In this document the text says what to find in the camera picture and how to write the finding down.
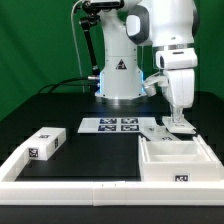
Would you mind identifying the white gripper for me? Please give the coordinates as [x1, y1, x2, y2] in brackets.
[163, 69, 195, 123]

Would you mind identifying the white door panel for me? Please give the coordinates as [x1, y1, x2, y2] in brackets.
[140, 126, 179, 142]
[162, 116, 196, 134]

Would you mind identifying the white cabinet body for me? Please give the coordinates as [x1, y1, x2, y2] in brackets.
[138, 135, 224, 182]

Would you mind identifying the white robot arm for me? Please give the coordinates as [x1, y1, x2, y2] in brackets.
[82, 0, 198, 124]

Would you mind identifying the white block with markers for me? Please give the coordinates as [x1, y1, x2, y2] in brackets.
[21, 127, 66, 161]

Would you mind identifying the white U-shaped fence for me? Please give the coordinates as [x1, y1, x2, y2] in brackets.
[0, 147, 224, 206]

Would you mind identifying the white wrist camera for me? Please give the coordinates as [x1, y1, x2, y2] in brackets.
[142, 72, 168, 97]

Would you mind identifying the white marker base plate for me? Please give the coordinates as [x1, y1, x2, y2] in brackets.
[78, 117, 156, 134]

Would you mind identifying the black cable bundle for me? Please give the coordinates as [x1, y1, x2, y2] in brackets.
[37, 77, 101, 95]

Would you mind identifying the grey cable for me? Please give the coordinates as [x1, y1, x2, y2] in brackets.
[70, 0, 86, 94]

